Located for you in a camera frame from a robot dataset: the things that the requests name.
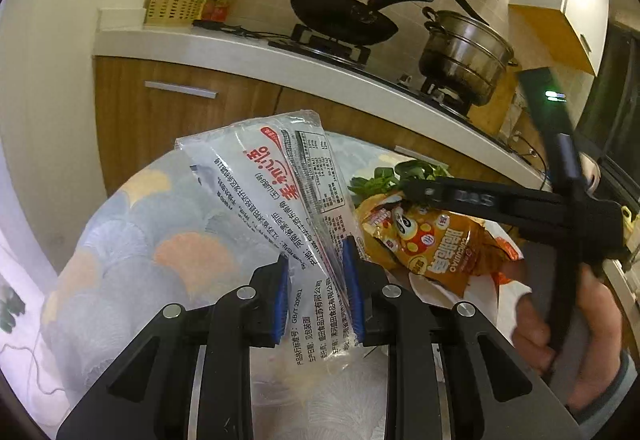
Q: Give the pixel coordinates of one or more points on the person's right hand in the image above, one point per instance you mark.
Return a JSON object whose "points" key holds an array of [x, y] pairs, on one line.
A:
{"points": [[600, 320]]}

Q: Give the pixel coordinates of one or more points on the wooden base cabinet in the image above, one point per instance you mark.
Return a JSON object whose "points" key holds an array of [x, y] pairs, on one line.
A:
{"points": [[200, 130]]}

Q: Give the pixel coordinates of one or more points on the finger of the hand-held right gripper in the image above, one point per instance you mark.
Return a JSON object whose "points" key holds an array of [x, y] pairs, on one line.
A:
{"points": [[475, 195]]}

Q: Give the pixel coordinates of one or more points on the black gas stove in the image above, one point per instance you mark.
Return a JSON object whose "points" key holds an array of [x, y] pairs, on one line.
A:
{"points": [[330, 48]]}

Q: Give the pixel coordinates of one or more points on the green vegetable leaves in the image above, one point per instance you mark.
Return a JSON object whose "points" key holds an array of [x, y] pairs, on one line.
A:
{"points": [[380, 180]]}

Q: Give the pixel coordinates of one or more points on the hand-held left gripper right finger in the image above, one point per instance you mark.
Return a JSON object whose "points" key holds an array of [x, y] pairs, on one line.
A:
{"points": [[350, 290]]}

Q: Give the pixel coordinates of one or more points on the white wall cabinet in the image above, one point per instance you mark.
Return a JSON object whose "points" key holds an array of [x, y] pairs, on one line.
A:
{"points": [[575, 10]]}

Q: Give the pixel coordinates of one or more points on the white clear plastic food wrapper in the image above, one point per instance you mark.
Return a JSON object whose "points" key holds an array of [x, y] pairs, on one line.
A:
{"points": [[280, 180]]}

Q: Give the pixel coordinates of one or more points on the patterned grey orange tablecloth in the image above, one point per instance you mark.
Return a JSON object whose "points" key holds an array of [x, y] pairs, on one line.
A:
{"points": [[150, 230]]}

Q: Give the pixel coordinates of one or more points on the wooden cutting board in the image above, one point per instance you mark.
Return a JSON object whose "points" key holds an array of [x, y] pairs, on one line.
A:
{"points": [[500, 110]]}

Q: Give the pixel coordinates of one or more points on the person's right forearm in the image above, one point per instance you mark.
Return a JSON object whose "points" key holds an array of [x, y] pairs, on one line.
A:
{"points": [[620, 387]]}

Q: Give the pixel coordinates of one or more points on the steel steamer pot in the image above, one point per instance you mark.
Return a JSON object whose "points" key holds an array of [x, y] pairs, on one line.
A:
{"points": [[465, 55]]}

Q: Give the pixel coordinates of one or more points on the black frying pan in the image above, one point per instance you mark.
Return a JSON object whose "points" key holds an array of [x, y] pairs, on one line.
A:
{"points": [[340, 18]]}

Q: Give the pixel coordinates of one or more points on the orange snack packet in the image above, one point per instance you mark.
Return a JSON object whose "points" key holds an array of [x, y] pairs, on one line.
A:
{"points": [[440, 245]]}

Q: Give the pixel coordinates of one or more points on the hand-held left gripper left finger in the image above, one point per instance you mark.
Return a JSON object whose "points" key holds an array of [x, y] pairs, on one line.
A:
{"points": [[282, 300]]}

